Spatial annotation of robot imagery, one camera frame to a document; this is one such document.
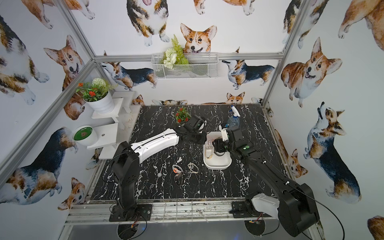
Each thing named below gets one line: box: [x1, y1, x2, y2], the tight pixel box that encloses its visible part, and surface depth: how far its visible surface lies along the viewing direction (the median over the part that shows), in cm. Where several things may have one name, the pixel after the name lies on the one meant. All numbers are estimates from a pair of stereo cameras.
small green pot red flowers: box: [175, 106, 192, 123], surface depth 101 cm
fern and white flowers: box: [161, 34, 189, 70], surface depth 82 cm
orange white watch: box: [172, 164, 184, 174], surface depth 88 cm
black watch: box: [174, 173, 183, 186], surface depth 86 cm
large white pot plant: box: [76, 78, 118, 115], surface depth 80 cm
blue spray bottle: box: [227, 105, 241, 128], surface depth 99 cm
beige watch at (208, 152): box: [205, 146, 214, 160], surface depth 97 cm
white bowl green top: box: [73, 125, 98, 146], surface depth 79 cm
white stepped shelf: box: [86, 98, 142, 160], surface depth 92 cm
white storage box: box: [203, 131, 232, 169], surface depth 94 cm
